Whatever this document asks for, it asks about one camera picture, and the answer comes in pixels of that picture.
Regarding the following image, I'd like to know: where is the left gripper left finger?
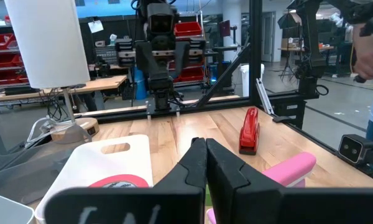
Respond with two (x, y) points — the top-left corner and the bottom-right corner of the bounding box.
(45, 137), (208, 224)

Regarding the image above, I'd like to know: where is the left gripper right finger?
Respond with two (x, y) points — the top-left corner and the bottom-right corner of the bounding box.
(206, 138), (373, 224)

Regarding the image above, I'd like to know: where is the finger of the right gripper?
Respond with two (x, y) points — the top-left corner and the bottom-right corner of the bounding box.
(135, 42), (158, 75)
(175, 41), (190, 70)

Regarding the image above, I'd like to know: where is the pink and white stapler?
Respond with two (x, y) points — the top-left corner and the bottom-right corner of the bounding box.
(206, 151), (317, 224)

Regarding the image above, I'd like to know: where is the red stapler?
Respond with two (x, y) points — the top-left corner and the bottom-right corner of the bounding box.
(238, 107), (261, 156)

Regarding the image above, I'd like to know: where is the red storage bin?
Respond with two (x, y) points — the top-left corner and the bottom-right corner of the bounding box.
(173, 21), (203, 39)
(0, 70), (29, 86)
(0, 54), (24, 70)
(0, 32), (18, 52)

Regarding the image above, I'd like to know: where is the wooden workbench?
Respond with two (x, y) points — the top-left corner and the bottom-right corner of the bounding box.
(0, 74), (128, 104)

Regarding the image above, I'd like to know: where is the white floor container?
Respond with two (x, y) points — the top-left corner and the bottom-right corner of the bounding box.
(239, 63), (265, 98)

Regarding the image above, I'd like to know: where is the white plastic bin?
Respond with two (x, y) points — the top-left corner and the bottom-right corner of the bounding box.
(34, 134), (154, 224)

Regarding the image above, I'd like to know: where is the light grey plastic bin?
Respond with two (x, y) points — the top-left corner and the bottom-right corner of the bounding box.
(0, 190), (35, 224)

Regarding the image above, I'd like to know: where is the person's hand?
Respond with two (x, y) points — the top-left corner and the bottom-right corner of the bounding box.
(351, 23), (373, 81)

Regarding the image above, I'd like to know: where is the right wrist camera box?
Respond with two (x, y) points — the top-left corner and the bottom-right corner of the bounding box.
(146, 3), (175, 35)

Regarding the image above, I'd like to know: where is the black table frame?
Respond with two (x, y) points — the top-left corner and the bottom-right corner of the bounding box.
(74, 0), (373, 184)

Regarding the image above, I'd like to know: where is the table-level camera box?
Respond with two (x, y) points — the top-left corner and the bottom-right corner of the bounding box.
(338, 134), (373, 165)

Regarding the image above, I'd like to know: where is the white lamp cable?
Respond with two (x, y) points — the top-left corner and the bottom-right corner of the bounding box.
(24, 115), (79, 149)

